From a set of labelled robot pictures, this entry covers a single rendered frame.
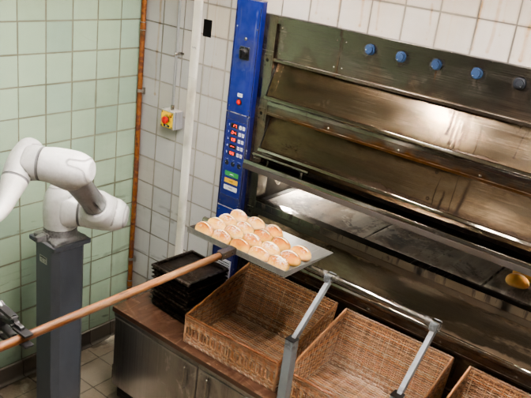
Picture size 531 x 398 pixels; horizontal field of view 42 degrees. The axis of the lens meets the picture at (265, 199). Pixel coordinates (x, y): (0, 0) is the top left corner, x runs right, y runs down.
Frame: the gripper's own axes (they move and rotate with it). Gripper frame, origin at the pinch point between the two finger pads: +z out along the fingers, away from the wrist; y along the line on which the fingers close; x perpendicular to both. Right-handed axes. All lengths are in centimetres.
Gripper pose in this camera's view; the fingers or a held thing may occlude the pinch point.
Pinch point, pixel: (23, 336)
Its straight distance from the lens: 230.8
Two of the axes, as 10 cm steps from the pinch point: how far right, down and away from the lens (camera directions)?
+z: 7.8, 3.2, -5.4
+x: -6.2, 2.2, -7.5
